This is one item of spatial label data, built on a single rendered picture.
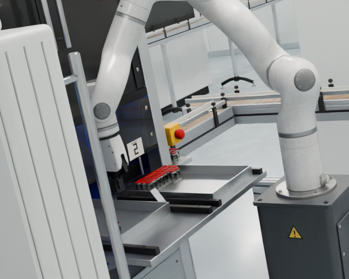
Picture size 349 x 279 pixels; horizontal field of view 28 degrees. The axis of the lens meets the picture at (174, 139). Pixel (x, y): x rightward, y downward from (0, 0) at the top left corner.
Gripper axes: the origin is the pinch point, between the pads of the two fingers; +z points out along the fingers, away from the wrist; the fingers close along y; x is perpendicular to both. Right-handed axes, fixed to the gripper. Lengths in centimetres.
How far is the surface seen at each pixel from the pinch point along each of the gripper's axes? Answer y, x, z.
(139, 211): -7.4, 12.1, 14.0
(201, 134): -44, 88, 13
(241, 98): -46, 121, 6
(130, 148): -23.8, 28.7, -1.1
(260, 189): -45, 121, 51
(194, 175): -11.5, 44.3, 14.2
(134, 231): 7.0, -4.1, 12.2
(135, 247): 15.6, -12.1, 12.6
